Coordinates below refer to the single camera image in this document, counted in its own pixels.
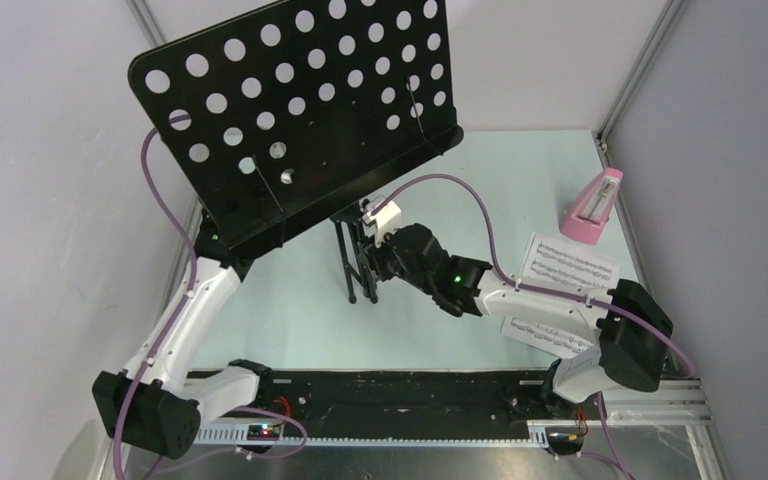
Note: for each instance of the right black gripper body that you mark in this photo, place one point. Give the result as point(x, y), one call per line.
point(389, 267)

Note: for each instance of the black perforated music stand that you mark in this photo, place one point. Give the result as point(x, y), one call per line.
point(287, 114)

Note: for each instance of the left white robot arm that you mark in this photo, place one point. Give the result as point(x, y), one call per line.
point(149, 404)

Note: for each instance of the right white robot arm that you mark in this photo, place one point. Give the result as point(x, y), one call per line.
point(627, 330)

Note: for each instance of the white sheet music page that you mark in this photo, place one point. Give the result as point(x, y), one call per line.
point(565, 263)

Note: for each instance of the pink metronome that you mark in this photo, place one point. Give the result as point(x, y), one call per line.
point(586, 219)

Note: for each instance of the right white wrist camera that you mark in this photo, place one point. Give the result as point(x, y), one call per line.
point(384, 217)

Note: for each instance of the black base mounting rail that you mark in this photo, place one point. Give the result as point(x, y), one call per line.
point(410, 407)

